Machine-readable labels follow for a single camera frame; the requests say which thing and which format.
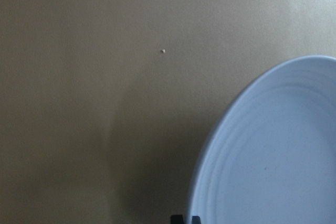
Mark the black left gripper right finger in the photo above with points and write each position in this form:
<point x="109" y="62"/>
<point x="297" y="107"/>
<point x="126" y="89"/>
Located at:
<point x="196" y="220"/>

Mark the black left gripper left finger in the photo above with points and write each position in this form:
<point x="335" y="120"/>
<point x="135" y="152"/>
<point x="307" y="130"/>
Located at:
<point x="176" y="219"/>

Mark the blue plate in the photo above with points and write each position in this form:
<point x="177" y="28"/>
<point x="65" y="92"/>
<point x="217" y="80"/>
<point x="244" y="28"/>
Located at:
<point x="271" y="157"/>

